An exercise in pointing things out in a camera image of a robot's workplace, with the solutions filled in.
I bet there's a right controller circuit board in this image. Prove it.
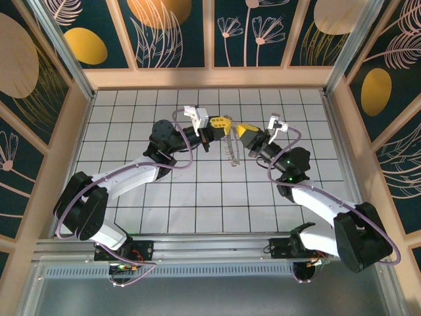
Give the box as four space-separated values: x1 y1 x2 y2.
304 255 331 268

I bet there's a controller circuit board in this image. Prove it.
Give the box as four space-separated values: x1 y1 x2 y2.
304 255 331 268
108 261 145 275

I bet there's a left controller circuit board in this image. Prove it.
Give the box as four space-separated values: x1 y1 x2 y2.
108 261 145 275

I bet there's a grey metal shelf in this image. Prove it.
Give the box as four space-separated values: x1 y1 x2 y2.
19 258 407 316

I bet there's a right aluminium table side rail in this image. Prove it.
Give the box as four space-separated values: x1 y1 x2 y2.
320 88 369 233

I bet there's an aluminium table side rail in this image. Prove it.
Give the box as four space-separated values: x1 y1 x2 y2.
320 88 369 233
51 90 97 238

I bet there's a left aluminium table side rail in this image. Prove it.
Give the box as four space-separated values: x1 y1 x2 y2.
51 90 97 238

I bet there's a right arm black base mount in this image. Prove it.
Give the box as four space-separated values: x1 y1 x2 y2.
268 236 316 261

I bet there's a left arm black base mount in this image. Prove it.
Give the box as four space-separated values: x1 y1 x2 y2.
94 238 155 263

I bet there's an aluminium front rail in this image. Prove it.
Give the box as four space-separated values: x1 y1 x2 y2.
32 234 389 264

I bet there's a left aluminium corner post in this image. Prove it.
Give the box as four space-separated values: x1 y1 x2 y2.
28 0 97 99

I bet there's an aluminium corner post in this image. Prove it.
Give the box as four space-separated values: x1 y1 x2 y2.
28 0 97 99
324 0 385 96

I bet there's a right aluminium corner post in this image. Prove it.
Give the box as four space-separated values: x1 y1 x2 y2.
324 0 385 96

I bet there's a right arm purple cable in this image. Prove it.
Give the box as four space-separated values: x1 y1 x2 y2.
266 126 401 284

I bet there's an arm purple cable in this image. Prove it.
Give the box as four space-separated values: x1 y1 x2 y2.
54 108 211 287
266 126 401 284

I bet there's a grey slotted cable duct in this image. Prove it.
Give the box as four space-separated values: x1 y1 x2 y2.
44 265 295 279

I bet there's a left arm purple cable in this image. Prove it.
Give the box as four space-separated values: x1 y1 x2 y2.
54 108 211 287

